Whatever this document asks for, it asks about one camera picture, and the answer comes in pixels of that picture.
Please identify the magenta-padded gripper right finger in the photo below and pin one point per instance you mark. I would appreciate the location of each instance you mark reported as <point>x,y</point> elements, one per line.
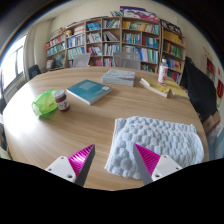
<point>163,166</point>

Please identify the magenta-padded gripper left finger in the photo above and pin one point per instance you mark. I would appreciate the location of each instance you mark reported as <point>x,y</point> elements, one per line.
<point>63,166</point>

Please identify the light blue waffle towel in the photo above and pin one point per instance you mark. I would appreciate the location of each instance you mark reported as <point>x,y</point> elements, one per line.
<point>160,136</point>

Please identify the brown cardboard box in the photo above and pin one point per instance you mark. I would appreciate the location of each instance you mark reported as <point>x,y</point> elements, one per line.
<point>212,123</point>

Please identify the small jar with red lid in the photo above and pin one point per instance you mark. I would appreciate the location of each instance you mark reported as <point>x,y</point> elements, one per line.
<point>62,100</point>

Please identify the green plastic bag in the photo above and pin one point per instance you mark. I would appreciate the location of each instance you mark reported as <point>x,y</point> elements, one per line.
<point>43,103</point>

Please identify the yellow open book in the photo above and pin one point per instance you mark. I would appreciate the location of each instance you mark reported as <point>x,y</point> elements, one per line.
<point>155,86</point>

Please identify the teal hardcover book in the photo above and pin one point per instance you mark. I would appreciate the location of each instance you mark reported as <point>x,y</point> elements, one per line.
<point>88,90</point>

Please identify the white plastic bottle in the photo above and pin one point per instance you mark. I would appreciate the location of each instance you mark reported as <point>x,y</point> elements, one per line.
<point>162,71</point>

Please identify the grey thick book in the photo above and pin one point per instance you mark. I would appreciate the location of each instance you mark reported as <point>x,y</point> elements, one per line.
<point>118,77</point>

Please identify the dark office chair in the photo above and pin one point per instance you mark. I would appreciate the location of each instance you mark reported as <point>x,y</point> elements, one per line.
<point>34,71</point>

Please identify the grey mesh chair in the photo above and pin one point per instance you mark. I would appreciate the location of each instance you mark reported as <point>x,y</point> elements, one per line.
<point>126,60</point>
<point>81,60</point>

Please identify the window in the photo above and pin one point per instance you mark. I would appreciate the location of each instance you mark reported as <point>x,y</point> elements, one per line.
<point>13,65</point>

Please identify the wooden bookshelf unit with books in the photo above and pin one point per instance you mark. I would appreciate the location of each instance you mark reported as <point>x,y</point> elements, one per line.
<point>133,36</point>

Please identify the red wall hanging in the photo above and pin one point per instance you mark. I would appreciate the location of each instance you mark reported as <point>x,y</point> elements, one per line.
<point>220,88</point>

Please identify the small wall shelf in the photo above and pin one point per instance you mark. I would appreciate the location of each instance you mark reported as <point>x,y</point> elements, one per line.
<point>210,66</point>

